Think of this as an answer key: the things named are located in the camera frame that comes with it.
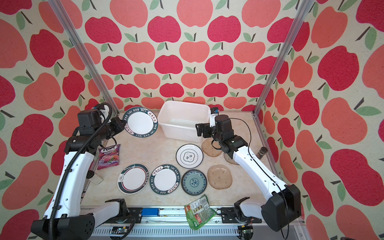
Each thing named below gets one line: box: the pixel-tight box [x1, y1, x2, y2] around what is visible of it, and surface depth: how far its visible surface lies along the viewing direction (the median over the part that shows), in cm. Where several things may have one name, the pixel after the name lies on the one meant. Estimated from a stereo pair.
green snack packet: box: [184, 194, 217, 230], surface depth 75 cm
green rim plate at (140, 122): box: [123, 107, 159, 138], surface depth 79 cm
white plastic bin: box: [157, 100, 210, 143], surface depth 107 cm
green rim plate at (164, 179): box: [149, 164, 181, 195], surface depth 88 cm
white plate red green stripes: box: [117, 164, 150, 195], surface depth 88 cm
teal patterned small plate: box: [181, 169, 208, 196], surface depth 86 cm
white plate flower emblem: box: [176, 143, 204, 169], surface depth 97 cm
